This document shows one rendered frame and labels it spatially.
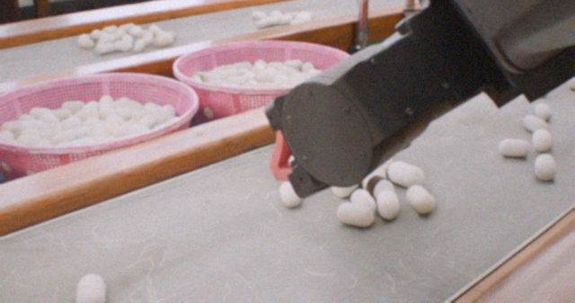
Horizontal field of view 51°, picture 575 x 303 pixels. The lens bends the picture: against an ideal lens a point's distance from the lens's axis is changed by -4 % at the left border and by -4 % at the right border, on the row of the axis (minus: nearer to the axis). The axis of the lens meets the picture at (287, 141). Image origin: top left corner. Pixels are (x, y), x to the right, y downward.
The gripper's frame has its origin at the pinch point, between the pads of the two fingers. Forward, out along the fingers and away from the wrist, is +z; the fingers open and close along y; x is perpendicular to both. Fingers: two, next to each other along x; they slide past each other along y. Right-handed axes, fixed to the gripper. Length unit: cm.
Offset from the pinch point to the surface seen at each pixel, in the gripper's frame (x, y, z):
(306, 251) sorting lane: 6.9, 0.7, 0.7
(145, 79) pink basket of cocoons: -22.3, -10.2, 32.1
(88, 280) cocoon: 2.0, 16.7, 3.1
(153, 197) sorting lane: -3.5, 4.9, 13.2
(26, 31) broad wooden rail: -51, -10, 67
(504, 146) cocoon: 6.8, -27.5, -0.9
